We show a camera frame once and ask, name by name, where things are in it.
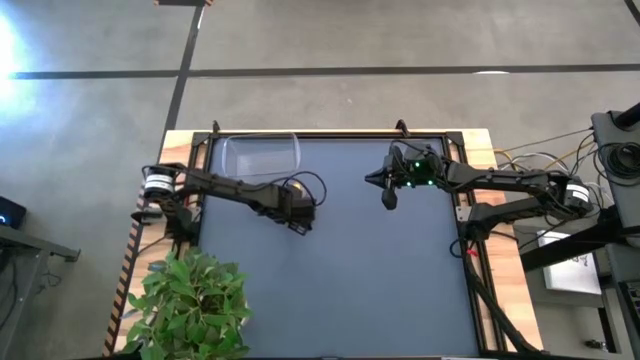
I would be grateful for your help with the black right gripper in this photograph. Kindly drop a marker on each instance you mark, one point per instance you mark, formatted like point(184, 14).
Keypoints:
point(420, 172)

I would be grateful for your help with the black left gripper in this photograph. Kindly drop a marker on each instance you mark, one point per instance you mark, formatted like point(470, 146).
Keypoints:
point(295, 210)

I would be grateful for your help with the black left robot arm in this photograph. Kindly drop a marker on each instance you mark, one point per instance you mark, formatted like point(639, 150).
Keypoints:
point(225, 185)

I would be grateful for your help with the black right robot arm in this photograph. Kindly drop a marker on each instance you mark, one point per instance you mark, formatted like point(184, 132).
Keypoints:
point(500, 177)

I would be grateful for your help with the clear plastic basket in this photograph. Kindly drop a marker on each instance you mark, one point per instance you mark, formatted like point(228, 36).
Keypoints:
point(260, 152)

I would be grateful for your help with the green potted plant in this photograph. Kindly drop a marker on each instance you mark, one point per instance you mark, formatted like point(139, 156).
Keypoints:
point(190, 305)

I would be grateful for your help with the striped hazard edge strip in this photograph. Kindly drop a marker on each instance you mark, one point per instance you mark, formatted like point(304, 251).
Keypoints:
point(122, 295)

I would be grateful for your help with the white paper sheet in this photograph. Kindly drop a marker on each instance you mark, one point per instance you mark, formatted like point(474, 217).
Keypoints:
point(570, 270)

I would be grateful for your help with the grey side desk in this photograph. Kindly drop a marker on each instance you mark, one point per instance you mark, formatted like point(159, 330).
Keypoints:
point(20, 250)

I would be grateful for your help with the black table frame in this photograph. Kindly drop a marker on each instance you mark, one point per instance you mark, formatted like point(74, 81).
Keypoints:
point(350, 134)

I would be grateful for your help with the black camera stand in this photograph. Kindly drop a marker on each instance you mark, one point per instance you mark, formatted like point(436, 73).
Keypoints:
point(575, 250)

